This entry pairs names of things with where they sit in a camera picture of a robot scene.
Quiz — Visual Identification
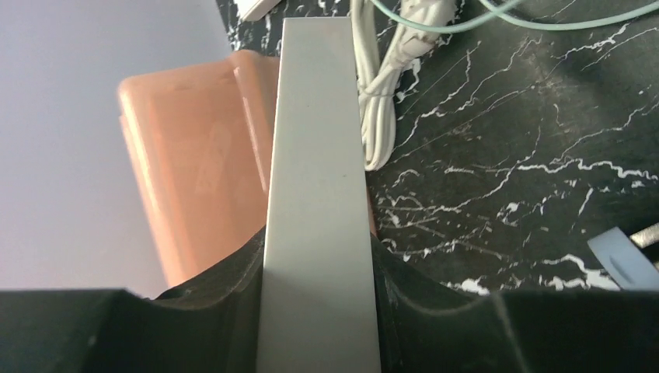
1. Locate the white usb charging hub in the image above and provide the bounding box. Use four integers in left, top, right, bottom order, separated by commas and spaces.
256, 17, 381, 372

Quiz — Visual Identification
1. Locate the light blue cable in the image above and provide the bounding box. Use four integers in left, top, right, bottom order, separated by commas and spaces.
587, 222, 659, 292

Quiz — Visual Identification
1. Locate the white power cord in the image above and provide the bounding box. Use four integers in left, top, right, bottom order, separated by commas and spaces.
350, 0, 459, 172

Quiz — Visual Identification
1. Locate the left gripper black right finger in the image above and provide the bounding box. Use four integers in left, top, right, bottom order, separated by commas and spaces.
371, 239, 658, 372

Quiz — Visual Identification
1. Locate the white long power strip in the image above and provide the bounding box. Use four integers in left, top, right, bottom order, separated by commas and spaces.
234, 0, 281, 22

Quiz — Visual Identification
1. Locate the thin white usb cable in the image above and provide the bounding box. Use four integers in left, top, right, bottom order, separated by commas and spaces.
368, 0, 659, 35

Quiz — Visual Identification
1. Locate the pink translucent plastic storage box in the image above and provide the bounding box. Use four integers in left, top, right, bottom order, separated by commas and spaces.
117, 50, 280, 286

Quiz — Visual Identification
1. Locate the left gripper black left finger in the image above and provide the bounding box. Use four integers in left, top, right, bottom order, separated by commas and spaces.
1, 231, 265, 372

